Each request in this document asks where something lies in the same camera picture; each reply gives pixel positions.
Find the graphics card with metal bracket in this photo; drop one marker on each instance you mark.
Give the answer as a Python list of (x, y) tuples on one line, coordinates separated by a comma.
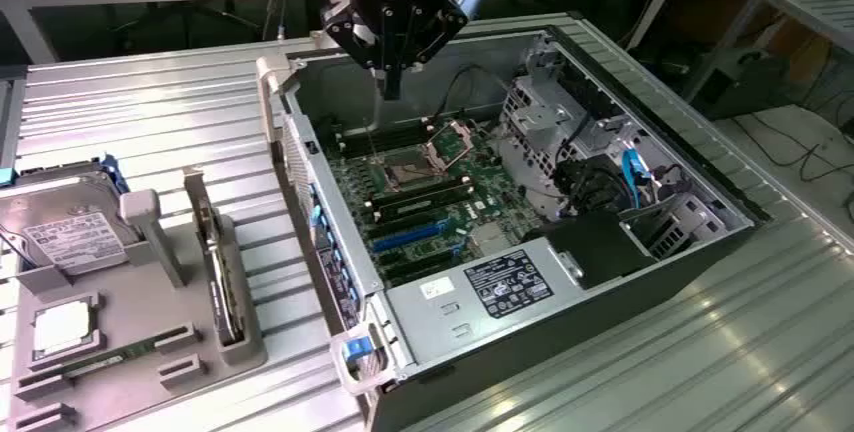
[(217, 252)]

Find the thin socket locking lever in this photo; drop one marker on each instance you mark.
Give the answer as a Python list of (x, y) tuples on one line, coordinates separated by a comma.
[(373, 139)]

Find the metal socket cover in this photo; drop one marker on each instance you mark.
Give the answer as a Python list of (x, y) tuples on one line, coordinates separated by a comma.
[(457, 142)]

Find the silver disk bay cage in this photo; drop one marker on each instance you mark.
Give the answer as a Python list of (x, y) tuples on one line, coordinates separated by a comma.
[(541, 117)]

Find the black RAM slot bank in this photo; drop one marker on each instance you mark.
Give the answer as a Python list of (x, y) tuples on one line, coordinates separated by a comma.
[(387, 139)]

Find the CPU socket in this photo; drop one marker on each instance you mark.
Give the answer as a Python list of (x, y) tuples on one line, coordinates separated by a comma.
[(410, 168)]

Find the green motherboard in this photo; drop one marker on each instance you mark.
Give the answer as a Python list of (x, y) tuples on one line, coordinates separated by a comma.
[(494, 187)]

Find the RAM stick with white label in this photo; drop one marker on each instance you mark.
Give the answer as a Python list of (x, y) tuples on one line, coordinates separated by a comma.
[(421, 203)]

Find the blue expansion slot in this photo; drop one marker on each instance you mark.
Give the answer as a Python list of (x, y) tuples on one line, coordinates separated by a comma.
[(407, 238)]

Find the silver chipset heatsink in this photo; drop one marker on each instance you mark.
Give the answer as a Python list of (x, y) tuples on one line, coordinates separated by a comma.
[(494, 238)]

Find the blue disk caddy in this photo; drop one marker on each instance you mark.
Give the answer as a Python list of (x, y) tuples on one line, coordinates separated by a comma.
[(117, 177)]

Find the black box device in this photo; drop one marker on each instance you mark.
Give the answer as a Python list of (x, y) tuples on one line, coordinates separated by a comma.
[(748, 82)]

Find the black plastic shroud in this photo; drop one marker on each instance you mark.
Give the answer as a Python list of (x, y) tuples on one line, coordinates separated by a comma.
[(594, 252)]

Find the grey power supply unit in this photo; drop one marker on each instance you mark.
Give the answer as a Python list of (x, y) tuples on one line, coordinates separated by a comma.
[(434, 322)]

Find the silver hard disk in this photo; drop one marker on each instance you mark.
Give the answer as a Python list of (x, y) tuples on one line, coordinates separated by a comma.
[(61, 232)]

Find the blue case latch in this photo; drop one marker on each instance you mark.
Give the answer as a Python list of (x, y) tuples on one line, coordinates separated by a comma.
[(355, 346)]

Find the open black PC case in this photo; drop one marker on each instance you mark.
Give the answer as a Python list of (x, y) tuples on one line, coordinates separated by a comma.
[(668, 302)]

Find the green RAM stick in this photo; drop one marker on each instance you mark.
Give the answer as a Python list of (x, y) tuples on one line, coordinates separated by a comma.
[(127, 354)]

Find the silver CPU chip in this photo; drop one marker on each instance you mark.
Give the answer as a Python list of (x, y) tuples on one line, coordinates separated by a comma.
[(62, 327)]

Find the grey parts rack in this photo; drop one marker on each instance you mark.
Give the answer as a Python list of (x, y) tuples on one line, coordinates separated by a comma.
[(134, 362)]

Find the grey metal shelf frame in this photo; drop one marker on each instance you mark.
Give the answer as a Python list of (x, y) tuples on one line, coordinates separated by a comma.
[(810, 7)]

